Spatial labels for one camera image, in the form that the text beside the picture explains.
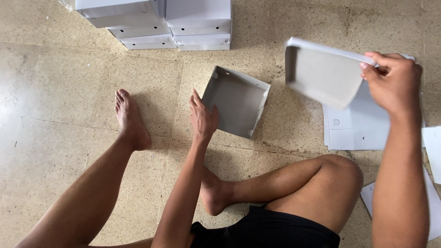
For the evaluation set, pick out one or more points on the pile of flat cardboard sheets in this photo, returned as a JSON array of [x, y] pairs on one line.
[[361, 131]]

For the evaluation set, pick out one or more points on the flat white cardboard sheet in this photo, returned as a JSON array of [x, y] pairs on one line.
[[434, 210], [433, 151]]

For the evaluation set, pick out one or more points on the black shorts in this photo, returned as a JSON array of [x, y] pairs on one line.
[[265, 229]]

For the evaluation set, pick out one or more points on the person's left hand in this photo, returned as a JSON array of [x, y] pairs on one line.
[[201, 120]]

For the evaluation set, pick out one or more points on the open grey cardboard box base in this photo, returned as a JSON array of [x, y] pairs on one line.
[[237, 101]]

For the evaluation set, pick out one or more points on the stack of white closed boxes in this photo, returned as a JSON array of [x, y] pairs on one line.
[[193, 20]]

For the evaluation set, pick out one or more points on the person's left leg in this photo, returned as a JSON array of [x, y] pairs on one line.
[[103, 186]]

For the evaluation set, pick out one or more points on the person's right leg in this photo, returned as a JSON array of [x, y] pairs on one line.
[[303, 189]]

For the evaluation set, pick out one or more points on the person's leg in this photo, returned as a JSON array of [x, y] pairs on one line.
[[103, 186], [303, 189]]

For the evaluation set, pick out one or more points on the person's right hand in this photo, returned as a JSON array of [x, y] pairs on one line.
[[396, 84]]

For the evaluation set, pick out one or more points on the white cardboard box lid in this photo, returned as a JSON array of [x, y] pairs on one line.
[[322, 74]]

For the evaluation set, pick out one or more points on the clear plastic bag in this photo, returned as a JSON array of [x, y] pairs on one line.
[[68, 4]]

